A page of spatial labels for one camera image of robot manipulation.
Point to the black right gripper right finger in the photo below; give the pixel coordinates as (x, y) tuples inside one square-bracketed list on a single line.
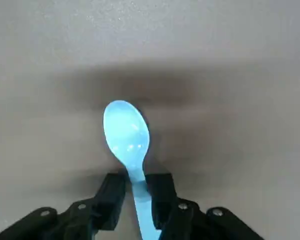
[(165, 200)]

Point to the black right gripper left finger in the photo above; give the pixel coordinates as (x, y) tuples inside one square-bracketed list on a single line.
[(107, 200)]

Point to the blue plastic spoon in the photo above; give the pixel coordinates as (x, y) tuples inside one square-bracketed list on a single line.
[(126, 132)]

